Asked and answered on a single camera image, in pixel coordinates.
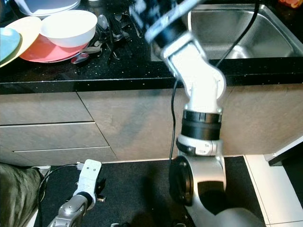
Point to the beige cabinet door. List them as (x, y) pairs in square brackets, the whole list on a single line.
[(265, 118), (132, 123)]

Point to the pink plate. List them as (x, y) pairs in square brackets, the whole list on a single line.
[(45, 52)]

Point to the beige cabinet drawer front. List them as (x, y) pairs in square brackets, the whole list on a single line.
[(49, 137), (42, 109), (61, 156)]

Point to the stacked translucent plastic containers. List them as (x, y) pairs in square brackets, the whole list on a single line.
[(47, 5)]

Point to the stainless steel sink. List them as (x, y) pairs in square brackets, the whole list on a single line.
[(265, 38)]

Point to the light blue plate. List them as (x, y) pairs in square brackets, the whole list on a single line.
[(8, 45)]

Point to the metal spoon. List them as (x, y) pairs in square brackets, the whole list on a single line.
[(102, 22), (79, 58)]

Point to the black floor mat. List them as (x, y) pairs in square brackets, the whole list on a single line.
[(137, 194)]

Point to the cream plate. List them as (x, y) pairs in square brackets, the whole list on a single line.
[(28, 30)]

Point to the white bowl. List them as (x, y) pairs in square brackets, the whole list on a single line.
[(68, 26)]

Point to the person leg green trousers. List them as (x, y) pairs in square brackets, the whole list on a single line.
[(19, 194)]

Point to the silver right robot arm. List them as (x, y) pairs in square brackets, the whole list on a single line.
[(199, 80)]

